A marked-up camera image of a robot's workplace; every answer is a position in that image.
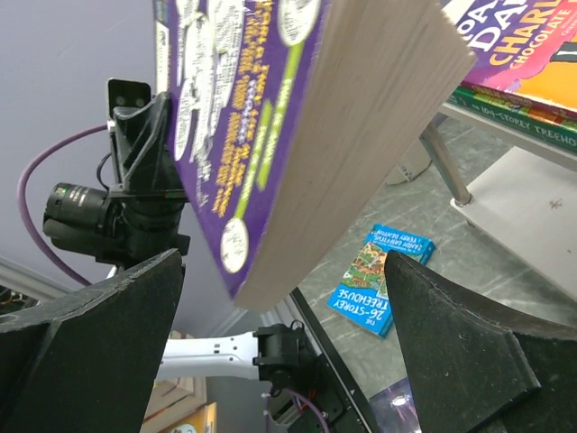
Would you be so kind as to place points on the purple comic paperback book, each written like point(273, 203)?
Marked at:
point(286, 117)

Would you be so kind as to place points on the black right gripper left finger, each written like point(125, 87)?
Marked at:
point(86, 362)

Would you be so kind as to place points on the blue 26-Storey Treehouse book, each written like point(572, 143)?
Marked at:
point(361, 295)

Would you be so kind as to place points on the Roald Dahl Charlie book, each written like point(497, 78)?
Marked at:
point(525, 50)

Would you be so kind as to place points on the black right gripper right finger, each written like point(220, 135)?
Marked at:
point(476, 365)

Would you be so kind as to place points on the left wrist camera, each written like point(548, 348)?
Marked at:
point(126, 93)

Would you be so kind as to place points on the green Treehouse book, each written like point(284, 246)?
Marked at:
point(542, 125)

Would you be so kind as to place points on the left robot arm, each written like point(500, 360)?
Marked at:
point(278, 354)

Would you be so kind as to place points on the white two-tier shelf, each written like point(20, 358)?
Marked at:
point(525, 201)

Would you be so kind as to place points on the dark purple Crusoe book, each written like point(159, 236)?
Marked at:
point(394, 409)

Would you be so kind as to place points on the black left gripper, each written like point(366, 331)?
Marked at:
point(141, 218)

